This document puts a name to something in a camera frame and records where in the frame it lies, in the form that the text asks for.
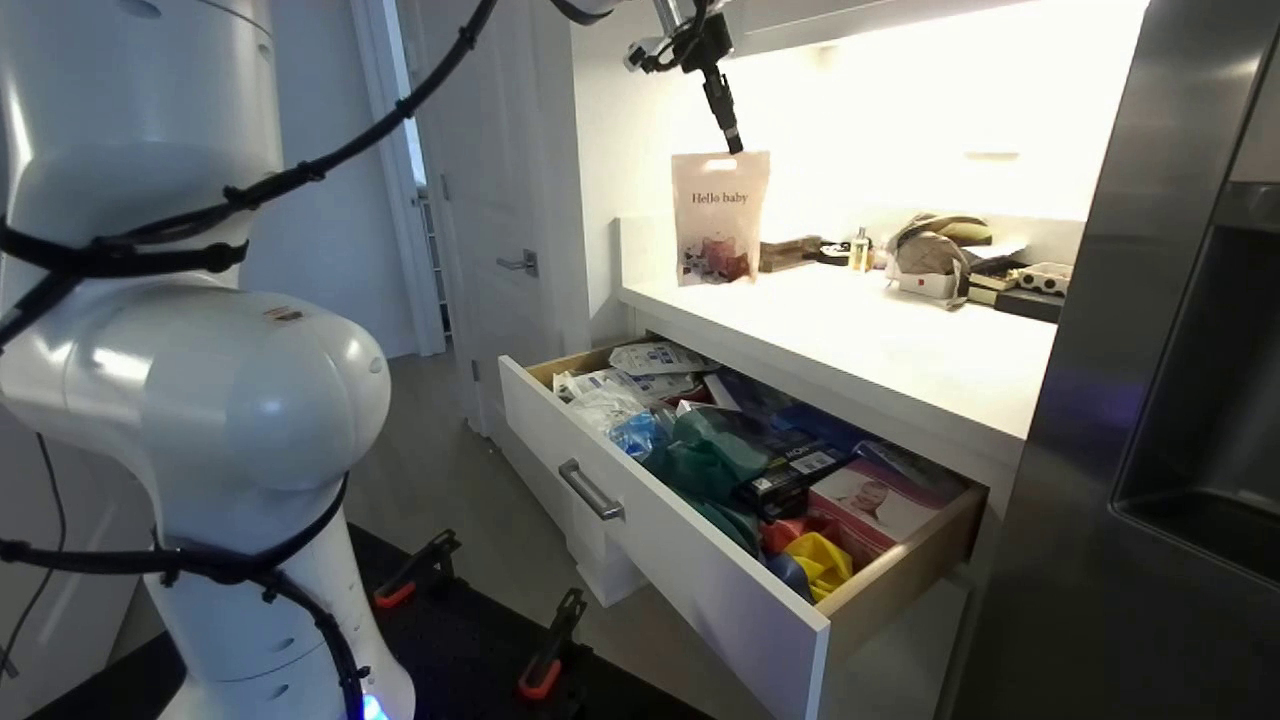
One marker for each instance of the green cloth bundle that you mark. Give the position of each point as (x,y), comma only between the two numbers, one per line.
(704,453)

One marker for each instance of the clear plastic bag bundle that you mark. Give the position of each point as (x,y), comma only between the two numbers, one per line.
(602,396)

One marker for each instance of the white snack pack red print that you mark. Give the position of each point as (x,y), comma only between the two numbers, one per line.
(723,213)

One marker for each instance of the black perforated robot table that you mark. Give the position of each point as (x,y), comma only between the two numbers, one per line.
(452,664)

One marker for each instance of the white door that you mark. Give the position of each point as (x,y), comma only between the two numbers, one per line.
(502,160)

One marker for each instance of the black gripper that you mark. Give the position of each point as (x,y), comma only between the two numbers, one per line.
(695,31)

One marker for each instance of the yellow round toy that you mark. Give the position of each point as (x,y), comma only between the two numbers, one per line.
(816,562)

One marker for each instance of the black rectangular gadget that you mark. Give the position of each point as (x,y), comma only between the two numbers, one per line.
(790,479)

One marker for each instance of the white flat packet blue print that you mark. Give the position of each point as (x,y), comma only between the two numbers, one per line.
(656,357)

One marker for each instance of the blue box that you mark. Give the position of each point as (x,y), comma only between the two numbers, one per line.
(800,426)

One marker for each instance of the white cabinet with countertop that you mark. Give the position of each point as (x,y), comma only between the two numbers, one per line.
(866,347)

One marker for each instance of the small yellow bottle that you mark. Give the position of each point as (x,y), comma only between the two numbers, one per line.
(862,248)

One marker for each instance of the black tray of small items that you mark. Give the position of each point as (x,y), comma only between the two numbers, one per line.
(1032,287)

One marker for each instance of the stainless steel refrigerator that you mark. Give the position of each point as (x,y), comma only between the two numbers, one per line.
(1146,400)

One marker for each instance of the white wooden drawer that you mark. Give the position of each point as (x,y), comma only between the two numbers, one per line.
(695,574)

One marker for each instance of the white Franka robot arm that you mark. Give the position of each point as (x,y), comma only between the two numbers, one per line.
(201,400)

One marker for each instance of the red and white box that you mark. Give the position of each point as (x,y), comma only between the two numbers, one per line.
(873,503)

